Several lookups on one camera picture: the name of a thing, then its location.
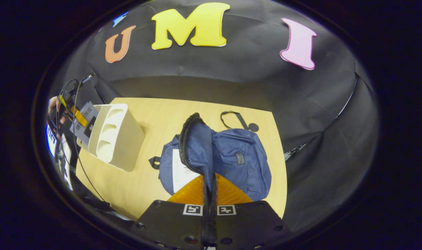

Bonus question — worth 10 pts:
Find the blue schoolbag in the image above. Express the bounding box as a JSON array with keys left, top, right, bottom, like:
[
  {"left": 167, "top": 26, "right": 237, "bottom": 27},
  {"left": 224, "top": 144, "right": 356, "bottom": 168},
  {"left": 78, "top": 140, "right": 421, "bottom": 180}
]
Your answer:
[{"left": 148, "top": 111, "right": 272, "bottom": 202}]

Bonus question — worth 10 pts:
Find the illustrated cover book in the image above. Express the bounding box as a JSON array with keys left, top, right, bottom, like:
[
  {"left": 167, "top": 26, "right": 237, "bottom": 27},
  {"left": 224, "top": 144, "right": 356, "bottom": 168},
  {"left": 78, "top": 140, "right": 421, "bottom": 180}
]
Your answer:
[{"left": 69, "top": 101, "right": 100, "bottom": 144}]

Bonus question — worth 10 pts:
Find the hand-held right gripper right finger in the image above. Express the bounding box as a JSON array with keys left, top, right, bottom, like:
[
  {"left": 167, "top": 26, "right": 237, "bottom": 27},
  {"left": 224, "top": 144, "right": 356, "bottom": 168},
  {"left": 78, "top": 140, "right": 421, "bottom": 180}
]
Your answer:
[{"left": 211, "top": 173, "right": 288, "bottom": 250}]

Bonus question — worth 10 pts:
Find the cream plastic bookshelf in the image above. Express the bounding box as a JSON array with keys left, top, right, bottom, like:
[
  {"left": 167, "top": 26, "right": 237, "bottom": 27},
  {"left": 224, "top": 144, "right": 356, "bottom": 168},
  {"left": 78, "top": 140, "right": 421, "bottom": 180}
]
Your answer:
[{"left": 76, "top": 103, "right": 146, "bottom": 173}]

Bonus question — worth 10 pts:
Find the black cable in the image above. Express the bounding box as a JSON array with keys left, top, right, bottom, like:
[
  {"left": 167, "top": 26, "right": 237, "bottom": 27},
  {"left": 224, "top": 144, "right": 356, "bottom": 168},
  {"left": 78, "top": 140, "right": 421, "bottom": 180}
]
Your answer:
[{"left": 56, "top": 78, "right": 109, "bottom": 203}]

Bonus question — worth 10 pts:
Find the plain white book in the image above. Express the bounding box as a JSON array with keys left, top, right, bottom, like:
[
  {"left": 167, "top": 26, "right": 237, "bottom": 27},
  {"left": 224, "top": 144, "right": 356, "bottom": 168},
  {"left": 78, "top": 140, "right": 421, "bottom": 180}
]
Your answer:
[{"left": 172, "top": 149, "right": 202, "bottom": 193}]

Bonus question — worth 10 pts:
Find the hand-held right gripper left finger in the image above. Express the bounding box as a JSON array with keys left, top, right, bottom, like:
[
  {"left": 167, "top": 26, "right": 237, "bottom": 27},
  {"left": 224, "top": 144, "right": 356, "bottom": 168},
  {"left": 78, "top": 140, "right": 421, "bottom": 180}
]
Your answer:
[{"left": 135, "top": 174, "right": 212, "bottom": 250}]

